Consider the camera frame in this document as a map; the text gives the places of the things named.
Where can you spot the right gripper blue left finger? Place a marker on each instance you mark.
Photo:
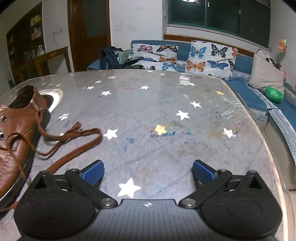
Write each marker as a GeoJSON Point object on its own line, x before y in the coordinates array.
{"type": "Point", "coordinates": [87, 180]}

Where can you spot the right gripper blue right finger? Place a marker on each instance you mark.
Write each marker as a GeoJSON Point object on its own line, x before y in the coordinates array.
{"type": "Point", "coordinates": [211, 179]}

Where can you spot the brown leather shoe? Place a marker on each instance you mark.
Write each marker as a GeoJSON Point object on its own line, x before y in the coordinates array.
{"type": "Point", "coordinates": [19, 136]}

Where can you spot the blue sofa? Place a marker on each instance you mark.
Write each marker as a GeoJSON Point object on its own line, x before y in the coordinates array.
{"type": "Point", "coordinates": [283, 114]}

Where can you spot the green ball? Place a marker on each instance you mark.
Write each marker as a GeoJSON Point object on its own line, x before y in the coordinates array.
{"type": "Point", "coordinates": [273, 94]}

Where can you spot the butterfly pillow right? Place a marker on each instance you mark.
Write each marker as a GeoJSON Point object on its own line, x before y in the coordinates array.
{"type": "Point", "coordinates": [211, 59]}

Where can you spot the butterfly pillow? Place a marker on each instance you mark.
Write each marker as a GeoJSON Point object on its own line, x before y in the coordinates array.
{"type": "Point", "coordinates": [155, 57]}
{"type": "Point", "coordinates": [211, 59]}

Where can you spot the dark blue bag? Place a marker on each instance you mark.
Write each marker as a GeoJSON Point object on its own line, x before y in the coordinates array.
{"type": "Point", "coordinates": [108, 59]}

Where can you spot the beige cushion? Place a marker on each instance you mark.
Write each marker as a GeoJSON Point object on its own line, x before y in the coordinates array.
{"type": "Point", "coordinates": [265, 74]}

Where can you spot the butterfly pillow left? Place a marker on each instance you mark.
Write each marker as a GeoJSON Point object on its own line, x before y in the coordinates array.
{"type": "Point", "coordinates": [155, 57]}

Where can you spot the dark wooden shelf cabinet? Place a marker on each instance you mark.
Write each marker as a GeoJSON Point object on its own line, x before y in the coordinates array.
{"type": "Point", "coordinates": [23, 41]}

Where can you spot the colourful flower toy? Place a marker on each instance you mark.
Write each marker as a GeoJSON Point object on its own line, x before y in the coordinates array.
{"type": "Point", "coordinates": [282, 46]}

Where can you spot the brown wooden door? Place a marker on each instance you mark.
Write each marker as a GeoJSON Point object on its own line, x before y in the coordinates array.
{"type": "Point", "coordinates": [89, 31]}

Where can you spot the green framed window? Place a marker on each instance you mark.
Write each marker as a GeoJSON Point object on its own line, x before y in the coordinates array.
{"type": "Point", "coordinates": [247, 19]}

